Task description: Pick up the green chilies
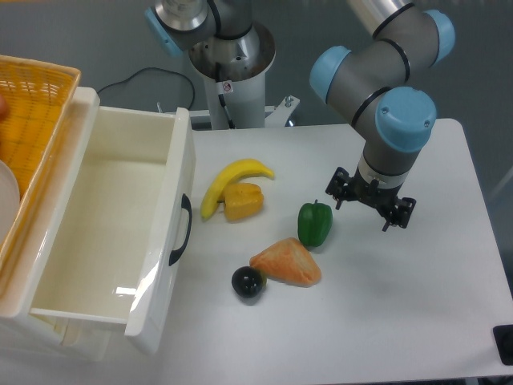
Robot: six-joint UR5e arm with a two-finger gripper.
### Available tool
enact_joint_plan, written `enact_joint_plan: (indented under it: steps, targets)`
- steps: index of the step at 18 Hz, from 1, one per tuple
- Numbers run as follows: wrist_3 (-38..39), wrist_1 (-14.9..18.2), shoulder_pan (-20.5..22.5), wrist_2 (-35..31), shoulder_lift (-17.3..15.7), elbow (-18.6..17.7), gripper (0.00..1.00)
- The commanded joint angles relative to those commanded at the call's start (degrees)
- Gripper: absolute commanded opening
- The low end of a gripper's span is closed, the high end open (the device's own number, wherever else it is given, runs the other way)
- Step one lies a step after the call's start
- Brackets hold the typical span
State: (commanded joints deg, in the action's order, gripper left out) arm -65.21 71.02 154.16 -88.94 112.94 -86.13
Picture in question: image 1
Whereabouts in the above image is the black cable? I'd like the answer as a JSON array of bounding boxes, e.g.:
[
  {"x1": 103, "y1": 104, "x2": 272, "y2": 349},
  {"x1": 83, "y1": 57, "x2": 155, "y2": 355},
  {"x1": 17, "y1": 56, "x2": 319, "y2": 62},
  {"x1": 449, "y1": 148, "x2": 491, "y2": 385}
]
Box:
[{"x1": 95, "y1": 67, "x2": 196, "y2": 111}]

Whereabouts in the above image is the white open drawer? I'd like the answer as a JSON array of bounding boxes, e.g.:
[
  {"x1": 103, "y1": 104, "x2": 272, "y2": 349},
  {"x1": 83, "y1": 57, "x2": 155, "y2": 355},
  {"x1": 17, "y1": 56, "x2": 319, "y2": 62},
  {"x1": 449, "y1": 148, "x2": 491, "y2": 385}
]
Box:
[{"x1": 31, "y1": 107, "x2": 196, "y2": 355}]

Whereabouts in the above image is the black ball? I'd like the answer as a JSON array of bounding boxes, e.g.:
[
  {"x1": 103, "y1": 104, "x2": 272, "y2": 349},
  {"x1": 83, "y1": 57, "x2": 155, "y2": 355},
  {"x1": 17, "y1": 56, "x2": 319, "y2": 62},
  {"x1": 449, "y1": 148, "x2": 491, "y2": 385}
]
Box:
[{"x1": 232, "y1": 266, "x2": 267, "y2": 299}]

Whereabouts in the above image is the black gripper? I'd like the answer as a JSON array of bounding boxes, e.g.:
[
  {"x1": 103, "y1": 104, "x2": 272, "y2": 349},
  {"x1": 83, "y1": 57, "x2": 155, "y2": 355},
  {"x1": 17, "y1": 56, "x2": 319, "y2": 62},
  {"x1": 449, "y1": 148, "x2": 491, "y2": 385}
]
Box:
[{"x1": 325, "y1": 167, "x2": 416, "y2": 232}]

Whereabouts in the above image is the black drawer handle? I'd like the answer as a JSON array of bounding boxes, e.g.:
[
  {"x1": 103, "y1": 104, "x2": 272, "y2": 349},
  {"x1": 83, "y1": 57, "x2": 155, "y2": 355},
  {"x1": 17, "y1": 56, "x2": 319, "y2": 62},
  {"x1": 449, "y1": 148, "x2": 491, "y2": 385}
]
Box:
[{"x1": 168, "y1": 193, "x2": 192, "y2": 266}]

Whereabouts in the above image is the orange bread wedge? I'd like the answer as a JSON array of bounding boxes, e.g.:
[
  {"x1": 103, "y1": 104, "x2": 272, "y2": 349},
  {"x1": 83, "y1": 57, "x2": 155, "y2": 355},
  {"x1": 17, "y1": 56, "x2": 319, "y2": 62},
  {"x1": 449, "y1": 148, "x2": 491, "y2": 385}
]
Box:
[{"x1": 249, "y1": 237, "x2": 321, "y2": 287}]

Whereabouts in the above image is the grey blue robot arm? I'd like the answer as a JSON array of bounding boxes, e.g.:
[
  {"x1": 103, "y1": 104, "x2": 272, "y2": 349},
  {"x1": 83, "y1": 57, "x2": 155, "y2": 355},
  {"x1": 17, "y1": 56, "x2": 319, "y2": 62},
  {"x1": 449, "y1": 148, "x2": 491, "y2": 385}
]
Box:
[{"x1": 145, "y1": 1, "x2": 455, "y2": 228}]

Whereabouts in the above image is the yellow woven basket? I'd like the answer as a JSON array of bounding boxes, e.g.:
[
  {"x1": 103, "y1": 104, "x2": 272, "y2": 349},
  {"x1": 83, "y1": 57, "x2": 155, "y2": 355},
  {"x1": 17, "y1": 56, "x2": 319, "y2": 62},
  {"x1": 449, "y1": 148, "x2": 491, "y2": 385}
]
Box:
[{"x1": 1, "y1": 55, "x2": 81, "y2": 269}]

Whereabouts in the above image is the white drawer cabinet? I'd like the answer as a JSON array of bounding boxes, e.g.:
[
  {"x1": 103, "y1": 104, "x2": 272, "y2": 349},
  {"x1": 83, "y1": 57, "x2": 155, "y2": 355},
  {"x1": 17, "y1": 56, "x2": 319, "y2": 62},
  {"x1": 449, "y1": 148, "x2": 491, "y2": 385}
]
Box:
[{"x1": 1, "y1": 87, "x2": 109, "y2": 360}]

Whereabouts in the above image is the white base bracket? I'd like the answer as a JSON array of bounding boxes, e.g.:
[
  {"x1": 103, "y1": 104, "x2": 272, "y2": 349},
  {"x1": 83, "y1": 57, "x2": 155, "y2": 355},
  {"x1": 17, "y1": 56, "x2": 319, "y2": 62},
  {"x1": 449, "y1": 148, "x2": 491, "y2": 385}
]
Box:
[{"x1": 190, "y1": 95, "x2": 301, "y2": 130}]

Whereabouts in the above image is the black corner object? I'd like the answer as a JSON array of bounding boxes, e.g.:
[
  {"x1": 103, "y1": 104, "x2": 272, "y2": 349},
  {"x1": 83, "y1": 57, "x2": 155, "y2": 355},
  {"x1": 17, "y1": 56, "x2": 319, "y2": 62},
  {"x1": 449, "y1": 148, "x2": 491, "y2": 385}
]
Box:
[{"x1": 492, "y1": 324, "x2": 513, "y2": 366}]

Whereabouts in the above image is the yellow banana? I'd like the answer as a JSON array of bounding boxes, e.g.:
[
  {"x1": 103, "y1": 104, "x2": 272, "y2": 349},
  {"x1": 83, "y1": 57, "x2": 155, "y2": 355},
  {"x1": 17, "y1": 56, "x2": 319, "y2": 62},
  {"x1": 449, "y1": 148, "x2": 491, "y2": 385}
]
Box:
[{"x1": 200, "y1": 158, "x2": 275, "y2": 220}]

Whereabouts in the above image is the green bell pepper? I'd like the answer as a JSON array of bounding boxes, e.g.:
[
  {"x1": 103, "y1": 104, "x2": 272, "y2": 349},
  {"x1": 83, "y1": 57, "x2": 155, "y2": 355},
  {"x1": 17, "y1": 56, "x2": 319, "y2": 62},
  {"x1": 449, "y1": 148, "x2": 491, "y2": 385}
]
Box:
[{"x1": 297, "y1": 201, "x2": 333, "y2": 247}]

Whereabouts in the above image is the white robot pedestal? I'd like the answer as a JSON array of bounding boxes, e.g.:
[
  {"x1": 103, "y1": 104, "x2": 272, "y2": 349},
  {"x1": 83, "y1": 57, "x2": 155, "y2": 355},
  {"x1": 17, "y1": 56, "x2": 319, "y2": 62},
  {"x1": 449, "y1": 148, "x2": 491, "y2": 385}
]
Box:
[{"x1": 188, "y1": 22, "x2": 276, "y2": 130}]

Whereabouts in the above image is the yellow bell pepper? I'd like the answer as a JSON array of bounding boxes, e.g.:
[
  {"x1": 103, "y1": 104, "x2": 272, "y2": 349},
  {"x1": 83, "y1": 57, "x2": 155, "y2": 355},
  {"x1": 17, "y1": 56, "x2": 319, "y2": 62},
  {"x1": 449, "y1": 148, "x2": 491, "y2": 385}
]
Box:
[{"x1": 223, "y1": 183, "x2": 264, "y2": 221}]

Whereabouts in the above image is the white plate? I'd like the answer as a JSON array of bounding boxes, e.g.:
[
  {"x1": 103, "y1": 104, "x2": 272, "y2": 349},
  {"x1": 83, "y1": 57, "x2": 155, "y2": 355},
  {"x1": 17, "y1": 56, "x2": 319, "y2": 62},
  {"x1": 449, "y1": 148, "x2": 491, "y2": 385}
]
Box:
[{"x1": 0, "y1": 161, "x2": 20, "y2": 244}]

